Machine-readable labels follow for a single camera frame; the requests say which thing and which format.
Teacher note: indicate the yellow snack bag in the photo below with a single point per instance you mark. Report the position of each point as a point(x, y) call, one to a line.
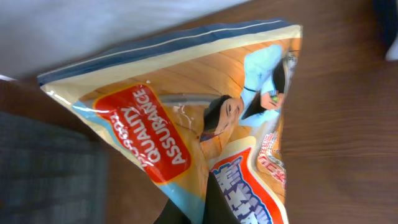
point(191, 102)

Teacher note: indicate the white barcode scanner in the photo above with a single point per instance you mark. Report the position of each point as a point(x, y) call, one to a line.
point(392, 52)

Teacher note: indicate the grey plastic mesh basket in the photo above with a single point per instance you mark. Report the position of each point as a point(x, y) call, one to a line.
point(50, 174)

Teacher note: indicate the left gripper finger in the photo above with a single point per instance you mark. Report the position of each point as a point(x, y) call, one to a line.
point(216, 209)

